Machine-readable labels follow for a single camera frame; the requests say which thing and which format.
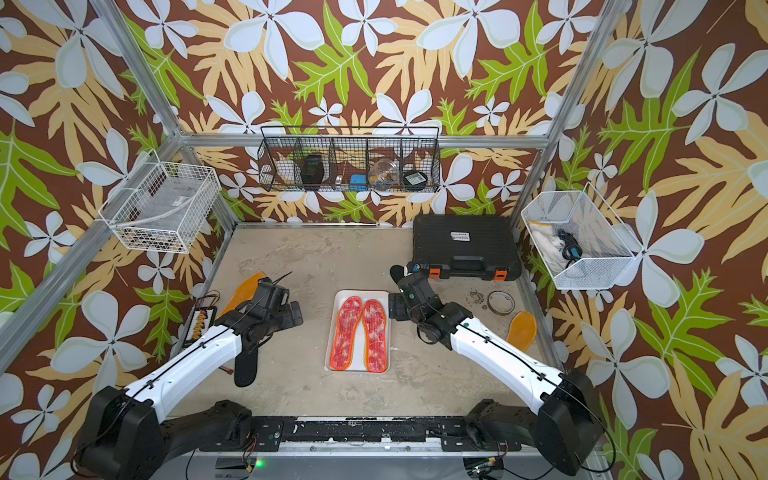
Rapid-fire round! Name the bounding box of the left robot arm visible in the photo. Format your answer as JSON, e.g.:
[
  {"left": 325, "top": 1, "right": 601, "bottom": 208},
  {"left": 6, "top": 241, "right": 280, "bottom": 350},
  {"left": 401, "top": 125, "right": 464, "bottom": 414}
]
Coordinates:
[{"left": 70, "top": 278, "right": 303, "bottom": 479}]

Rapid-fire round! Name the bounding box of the white plastic storage tray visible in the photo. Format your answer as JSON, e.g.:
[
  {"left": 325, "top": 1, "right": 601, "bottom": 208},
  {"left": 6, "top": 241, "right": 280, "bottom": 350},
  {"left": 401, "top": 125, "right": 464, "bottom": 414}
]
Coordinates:
[{"left": 325, "top": 290, "right": 392, "bottom": 374}]

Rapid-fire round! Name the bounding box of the aluminium frame back bar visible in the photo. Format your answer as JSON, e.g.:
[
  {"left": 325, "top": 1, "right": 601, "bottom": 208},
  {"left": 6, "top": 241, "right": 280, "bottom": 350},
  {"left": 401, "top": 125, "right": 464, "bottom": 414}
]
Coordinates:
[{"left": 179, "top": 133, "right": 553, "bottom": 151}]

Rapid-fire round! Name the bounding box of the white cloth in basket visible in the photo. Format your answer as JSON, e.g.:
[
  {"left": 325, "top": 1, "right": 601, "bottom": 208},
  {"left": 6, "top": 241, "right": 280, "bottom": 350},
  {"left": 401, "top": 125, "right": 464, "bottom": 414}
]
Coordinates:
[{"left": 529, "top": 222, "right": 568, "bottom": 275}]

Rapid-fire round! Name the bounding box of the aluminium frame post left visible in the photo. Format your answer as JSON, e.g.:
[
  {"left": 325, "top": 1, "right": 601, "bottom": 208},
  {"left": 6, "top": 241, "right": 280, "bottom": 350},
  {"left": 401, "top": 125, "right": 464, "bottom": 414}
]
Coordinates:
[{"left": 90, "top": 0, "right": 182, "bottom": 137}]

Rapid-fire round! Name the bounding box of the blue black tool in basket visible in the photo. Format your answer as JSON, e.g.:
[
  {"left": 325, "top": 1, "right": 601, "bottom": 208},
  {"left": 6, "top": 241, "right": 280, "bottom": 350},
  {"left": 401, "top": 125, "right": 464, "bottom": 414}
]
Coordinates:
[{"left": 557, "top": 229, "right": 583, "bottom": 266}]

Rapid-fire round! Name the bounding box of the tape roll ring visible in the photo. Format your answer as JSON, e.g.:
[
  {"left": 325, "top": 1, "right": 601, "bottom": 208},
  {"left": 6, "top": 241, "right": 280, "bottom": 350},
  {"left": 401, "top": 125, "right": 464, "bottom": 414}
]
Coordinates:
[{"left": 486, "top": 290, "right": 516, "bottom": 317}]

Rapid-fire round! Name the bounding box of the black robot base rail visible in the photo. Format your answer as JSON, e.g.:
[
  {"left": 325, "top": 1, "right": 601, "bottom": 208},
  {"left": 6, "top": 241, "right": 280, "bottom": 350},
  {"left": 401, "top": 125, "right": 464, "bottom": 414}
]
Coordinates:
[{"left": 239, "top": 413, "right": 487, "bottom": 454}]

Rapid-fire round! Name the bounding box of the blue small box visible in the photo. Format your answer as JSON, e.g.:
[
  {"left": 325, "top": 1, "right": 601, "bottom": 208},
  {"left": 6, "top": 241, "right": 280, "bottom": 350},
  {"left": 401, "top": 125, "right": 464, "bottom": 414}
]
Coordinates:
[{"left": 349, "top": 174, "right": 368, "bottom": 192}]

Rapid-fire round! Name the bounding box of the black device in basket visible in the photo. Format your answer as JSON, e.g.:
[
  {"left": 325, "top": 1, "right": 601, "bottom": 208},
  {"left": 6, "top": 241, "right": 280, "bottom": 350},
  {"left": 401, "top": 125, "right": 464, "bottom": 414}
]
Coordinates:
[{"left": 300, "top": 154, "right": 325, "bottom": 189}]

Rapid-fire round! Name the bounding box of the aluminium frame post right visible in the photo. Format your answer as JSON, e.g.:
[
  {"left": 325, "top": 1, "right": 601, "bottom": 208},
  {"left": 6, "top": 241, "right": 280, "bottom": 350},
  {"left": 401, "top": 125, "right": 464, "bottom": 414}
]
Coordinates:
[{"left": 510, "top": 0, "right": 632, "bottom": 231}]

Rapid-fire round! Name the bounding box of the white wire basket right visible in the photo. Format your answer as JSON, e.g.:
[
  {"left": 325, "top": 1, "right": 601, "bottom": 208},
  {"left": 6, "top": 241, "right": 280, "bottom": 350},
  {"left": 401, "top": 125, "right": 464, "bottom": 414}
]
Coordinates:
[{"left": 522, "top": 183, "right": 641, "bottom": 291}]

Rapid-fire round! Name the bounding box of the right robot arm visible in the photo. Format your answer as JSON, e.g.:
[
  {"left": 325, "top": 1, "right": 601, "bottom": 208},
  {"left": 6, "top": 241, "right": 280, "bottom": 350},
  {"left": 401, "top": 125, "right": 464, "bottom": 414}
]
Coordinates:
[{"left": 390, "top": 265, "right": 607, "bottom": 476}]

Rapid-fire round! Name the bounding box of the white wire basket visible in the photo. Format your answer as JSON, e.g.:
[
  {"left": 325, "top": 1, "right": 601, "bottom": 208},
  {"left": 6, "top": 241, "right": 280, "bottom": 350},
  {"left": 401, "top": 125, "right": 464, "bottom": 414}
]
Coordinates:
[
  {"left": 99, "top": 160, "right": 221, "bottom": 254},
  {"left": 522, "top": 183, "right": 641, "bottom": 291}
]

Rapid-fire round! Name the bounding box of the black wire basket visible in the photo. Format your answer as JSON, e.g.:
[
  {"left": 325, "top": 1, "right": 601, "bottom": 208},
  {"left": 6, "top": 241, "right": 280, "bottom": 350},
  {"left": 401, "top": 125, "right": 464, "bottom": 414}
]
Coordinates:
[{"left": 248, "top": 125, "right": 440, "bottom": 193}]

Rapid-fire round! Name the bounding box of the black box with yellow parts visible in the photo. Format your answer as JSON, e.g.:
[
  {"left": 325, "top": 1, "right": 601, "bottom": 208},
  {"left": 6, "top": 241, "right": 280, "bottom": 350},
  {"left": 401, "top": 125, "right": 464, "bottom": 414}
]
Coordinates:
[{"left": 182, "top": 306, "right": 217, "bottom": 348}]

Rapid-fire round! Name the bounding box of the white wire basket left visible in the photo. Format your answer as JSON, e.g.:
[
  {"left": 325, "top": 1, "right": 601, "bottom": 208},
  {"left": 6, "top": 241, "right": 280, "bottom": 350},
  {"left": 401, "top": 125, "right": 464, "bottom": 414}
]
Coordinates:
[{"left": 99, "top": 160, "right": 221, "bottom": 254}]

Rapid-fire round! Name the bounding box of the black insole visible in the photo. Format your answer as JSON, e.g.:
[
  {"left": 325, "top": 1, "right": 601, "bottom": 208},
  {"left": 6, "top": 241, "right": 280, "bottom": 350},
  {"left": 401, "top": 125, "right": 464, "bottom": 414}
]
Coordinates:
[
  {"left": 389, "top": 265, "right": 407, "bottom": 284},
  {"left": 234, "top": 346, "right": 259, "bottom": 388}
]

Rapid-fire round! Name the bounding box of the black round tin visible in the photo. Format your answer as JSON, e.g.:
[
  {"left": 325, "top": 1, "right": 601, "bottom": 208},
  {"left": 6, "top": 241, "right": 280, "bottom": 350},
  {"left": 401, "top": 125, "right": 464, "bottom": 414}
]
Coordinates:
[{"left": 403, "top": 170, "right": 428, "bottom": 191}]

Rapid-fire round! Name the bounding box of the orange fuzzy insole far-right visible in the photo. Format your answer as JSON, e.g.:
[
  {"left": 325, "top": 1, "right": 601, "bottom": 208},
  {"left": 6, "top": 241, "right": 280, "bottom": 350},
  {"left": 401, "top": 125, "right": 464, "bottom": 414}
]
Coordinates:
[{"left": 506, "top": 311, "right": 538, "bottom": 352}]

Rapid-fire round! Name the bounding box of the clear plastic bag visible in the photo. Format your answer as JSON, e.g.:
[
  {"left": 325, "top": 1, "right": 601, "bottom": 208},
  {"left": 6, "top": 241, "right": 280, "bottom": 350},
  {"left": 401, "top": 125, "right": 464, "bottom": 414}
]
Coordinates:
[{"left": 368, "top": 157, "right": 399, "bottom": 191}]

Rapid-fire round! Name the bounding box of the black plastic tool case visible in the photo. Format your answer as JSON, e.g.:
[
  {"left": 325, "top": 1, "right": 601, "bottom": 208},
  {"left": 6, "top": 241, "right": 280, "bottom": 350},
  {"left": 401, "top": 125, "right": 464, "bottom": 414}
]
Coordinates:
[{"left": 408, "top": 214, "right": 522, "bottom": 281}]

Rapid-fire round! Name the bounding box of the red white patterned insole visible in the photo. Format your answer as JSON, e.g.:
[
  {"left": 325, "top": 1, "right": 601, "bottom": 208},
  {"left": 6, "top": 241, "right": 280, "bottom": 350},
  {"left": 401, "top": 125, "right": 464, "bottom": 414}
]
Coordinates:
[{"left": 329, "top": 296, "right": 363, "bottom": 371}]

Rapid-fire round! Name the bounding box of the orange fuzzy insole far-left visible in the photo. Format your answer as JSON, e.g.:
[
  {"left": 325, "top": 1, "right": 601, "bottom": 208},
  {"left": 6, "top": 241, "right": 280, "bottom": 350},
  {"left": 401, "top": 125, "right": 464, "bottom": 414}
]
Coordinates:
[{"left": 219, "top": 272, "right": 266, "bottom": 316}]

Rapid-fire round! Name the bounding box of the aluminium frame post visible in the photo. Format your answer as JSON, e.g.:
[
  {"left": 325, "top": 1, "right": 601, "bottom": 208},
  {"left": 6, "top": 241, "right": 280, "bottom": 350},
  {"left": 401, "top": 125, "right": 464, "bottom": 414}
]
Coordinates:
[
  {"left": 510, "top": 0, "right": 632, "bottom": 231},
  {"left": 90, "top": 0, "right": 182, "bottom": 137}
]

